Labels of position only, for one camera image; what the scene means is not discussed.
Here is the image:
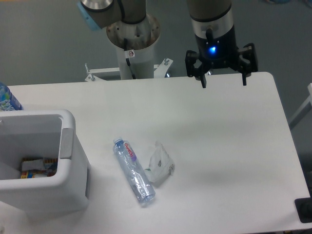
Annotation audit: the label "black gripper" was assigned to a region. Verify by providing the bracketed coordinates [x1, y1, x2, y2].
[185, 26, 258, 88]

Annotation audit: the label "clear plastic bag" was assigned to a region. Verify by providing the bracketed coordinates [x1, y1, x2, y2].
[145, 141, 175, 183]

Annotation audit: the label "clear plastic water bottle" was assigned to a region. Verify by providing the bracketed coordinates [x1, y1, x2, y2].
[113, 137, 156, 204]

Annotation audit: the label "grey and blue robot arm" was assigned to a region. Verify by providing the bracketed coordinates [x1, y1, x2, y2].
[78, 0, 258, 87]

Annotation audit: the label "white plastic trash can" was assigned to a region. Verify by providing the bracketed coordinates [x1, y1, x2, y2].
[0, 110, 91, 213]

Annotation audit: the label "colourful wrappers in trash can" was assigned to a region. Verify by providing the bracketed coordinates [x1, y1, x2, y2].
[20, 158, 58, 179]

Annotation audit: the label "black clamp at table edge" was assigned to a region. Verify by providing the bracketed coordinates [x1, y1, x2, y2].
[294, 197, 312, 223]

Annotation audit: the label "blue labelled bottle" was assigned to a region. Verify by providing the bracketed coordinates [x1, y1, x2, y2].
[0, 82, 23, 111]

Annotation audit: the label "black cable on pedestal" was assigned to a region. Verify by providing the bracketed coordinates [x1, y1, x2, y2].
[123, 38, 137, 80]

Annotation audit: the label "white frame at right edge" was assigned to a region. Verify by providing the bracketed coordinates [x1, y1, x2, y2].
[288, 83, 312, 130]

